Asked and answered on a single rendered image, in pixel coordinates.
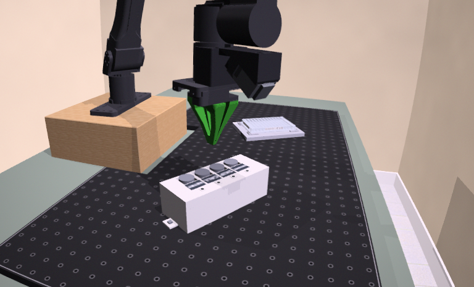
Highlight white well plate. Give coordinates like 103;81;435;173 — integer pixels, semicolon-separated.
240;117;296;133

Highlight white button panel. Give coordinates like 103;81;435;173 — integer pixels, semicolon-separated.
159;154;269;233

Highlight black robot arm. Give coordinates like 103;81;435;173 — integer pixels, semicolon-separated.
90;0;282;117

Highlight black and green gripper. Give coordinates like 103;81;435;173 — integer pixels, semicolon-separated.
172;42;240;145

